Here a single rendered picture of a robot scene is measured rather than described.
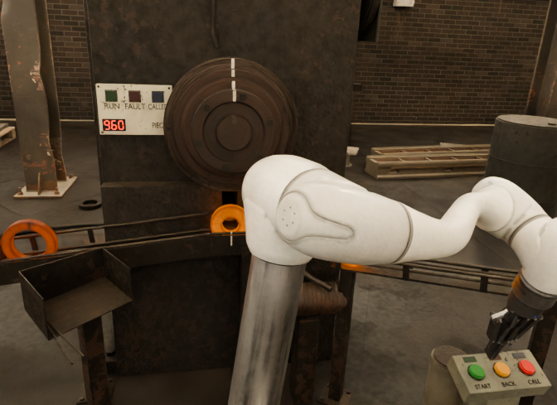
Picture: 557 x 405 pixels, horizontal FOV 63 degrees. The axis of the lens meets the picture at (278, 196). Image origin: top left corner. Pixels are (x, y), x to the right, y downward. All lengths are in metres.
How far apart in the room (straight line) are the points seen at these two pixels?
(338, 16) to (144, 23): 0.69
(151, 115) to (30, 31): 2.67
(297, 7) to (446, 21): 7.06
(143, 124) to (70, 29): 6.21
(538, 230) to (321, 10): 1.11
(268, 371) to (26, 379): 1.60
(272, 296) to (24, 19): 3.77
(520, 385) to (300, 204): 0.99
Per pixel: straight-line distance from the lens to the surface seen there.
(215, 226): 1.75
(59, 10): 7.94
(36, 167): 4.52
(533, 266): 1.08
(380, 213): 0.65
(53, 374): 2.33
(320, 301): 1.76
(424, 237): 0.72
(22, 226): 1.85
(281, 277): 0.79
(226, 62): 1.59
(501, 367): 1.44
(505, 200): 1.08
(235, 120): 1.52
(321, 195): 0.61
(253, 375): 0.89
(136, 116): 1.76
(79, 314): 1.57
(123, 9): 1.76
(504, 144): 3.96
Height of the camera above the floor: 1.43
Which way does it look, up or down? 20 degrees down
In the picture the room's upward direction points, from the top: 3 degrees clockwise
